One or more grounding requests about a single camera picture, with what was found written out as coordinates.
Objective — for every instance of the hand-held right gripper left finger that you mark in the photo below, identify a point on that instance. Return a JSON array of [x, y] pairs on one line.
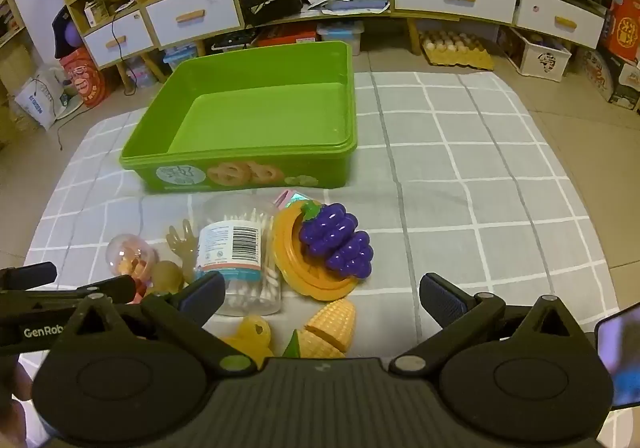
[[205, 298]]

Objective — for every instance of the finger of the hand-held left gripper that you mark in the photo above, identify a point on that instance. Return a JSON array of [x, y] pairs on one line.
[[117, 288], [35, 274]]

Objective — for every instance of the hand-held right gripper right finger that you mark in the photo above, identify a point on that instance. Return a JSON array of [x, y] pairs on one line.
[[442, 300]]

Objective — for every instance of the clear capsule ball toy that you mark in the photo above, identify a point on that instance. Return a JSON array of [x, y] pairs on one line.
[[125, 255]]

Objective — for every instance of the yellow plastic toy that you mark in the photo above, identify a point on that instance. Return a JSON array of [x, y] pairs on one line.
[[250, 339]]

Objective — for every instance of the clear cotton swab jar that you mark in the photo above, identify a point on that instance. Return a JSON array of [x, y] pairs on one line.
[[235, 238]]

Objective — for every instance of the yellow toy corn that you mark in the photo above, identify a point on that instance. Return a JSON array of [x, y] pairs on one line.
[[330, 323]]

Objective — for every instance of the purple toy grapes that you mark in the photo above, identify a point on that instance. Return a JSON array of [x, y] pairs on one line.
[[335, 238]]

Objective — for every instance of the small pink box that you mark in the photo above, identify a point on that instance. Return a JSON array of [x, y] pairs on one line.
[[285, 198]]

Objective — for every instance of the green plastic box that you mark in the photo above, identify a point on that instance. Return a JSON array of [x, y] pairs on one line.
[[260, 112]]

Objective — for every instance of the person's left hand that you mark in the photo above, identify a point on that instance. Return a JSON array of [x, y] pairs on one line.
[[12, 393]]

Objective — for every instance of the grey checked blanket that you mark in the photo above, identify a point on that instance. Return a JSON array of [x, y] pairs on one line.
[[475, 177]]

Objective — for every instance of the white paper bag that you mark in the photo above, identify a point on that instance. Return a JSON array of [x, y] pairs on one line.
[[45, 97]]

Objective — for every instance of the smartphone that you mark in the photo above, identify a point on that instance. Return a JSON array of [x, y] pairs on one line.
[[620, 353]]

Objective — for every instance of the orange printed bag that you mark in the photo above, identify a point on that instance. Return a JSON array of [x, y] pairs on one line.
[[85, 77]]

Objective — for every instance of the pink filled storage box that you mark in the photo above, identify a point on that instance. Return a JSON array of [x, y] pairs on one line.
[[142, 72]]

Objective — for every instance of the blue lid storage box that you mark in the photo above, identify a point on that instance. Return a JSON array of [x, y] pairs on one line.
[[182, 58]]

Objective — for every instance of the black cap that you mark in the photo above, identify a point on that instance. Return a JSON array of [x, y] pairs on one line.
[[65, 32]]

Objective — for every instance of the yellow egg tray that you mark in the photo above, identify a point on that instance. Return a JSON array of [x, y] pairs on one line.
[[455, 50]]

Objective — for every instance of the black flat device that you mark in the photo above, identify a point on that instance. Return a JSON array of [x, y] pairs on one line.
[[235, 40]]

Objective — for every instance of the wooden bookshelf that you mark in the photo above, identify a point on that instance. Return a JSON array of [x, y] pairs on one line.
[[10, 12]]

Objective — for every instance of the white cutout basket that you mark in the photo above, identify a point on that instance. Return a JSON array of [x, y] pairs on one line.
[[542, 57]]

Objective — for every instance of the round printed tin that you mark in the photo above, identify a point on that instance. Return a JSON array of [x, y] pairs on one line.
[[597, 75]]

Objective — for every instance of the red flat box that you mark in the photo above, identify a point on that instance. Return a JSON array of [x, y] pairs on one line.
[[290, 36]]

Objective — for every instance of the printed cardboard box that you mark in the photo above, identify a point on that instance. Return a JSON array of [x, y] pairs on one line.
[[625, 87]]

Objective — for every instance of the clear storage box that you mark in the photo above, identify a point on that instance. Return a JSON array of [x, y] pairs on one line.
[[342, 35]]

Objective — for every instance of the black bag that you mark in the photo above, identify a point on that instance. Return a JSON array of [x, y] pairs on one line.
[[270, 0]]

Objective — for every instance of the red gift box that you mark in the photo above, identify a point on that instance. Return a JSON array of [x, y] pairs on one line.
[[625, 27]]

